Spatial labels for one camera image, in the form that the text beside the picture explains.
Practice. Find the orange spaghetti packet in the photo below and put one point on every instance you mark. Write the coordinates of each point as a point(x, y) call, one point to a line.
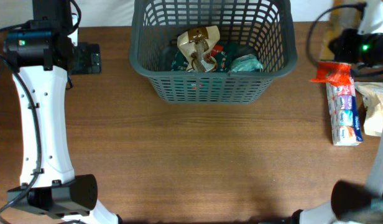
point(334, 73)

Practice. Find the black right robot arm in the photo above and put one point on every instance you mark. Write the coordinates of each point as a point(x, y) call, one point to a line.
point(350, 202)

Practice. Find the Kleenex tissue multipack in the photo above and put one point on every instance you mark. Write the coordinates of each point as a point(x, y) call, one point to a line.
point(345, 123)

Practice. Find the beige paper pouch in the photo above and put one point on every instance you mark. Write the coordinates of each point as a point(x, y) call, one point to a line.
point(372, 96)

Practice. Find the light teal small packet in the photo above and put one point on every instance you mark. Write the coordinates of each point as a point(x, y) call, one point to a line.
point(246, 63)

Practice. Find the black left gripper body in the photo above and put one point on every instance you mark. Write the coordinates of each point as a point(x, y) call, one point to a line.
point(86, 58)

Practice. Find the green Nescafe coffee bag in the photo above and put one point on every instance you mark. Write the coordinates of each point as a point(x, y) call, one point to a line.
point(224, 56)

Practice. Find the beige Pantree snack bag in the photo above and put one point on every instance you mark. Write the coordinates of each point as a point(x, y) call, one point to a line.
point(196, 46)

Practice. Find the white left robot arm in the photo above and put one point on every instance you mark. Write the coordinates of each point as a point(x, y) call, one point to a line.
point(41, 54)

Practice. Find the grey plastic basket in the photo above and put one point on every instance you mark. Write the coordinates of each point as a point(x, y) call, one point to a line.
point(263, 28)

